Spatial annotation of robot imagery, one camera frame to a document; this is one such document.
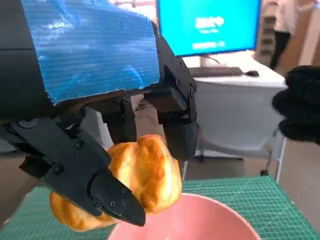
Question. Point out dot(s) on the pink bowl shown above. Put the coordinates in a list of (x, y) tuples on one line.
[(200, 220)]

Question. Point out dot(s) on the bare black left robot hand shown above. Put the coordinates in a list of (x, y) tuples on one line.
[(87, 50)]

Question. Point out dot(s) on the blue screen monitor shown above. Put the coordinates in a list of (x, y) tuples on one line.
[(210, 25)]

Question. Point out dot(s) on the black keyboard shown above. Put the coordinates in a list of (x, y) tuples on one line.
[(215, 71)]

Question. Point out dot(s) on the green cutting mat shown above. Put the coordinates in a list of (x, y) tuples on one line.
[(250, 190)]

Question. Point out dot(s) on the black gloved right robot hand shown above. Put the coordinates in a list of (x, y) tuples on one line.
[(300, 105)]

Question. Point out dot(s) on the glazed braided bread loaf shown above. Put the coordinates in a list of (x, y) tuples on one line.
[(152, 170)]

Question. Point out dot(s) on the black computer mouse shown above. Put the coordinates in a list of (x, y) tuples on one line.
[(251, 73)]

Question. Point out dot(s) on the white desk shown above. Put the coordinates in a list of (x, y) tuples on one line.
[(232, 112)]

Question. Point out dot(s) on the person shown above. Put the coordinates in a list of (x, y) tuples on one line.
[(285, 30)]

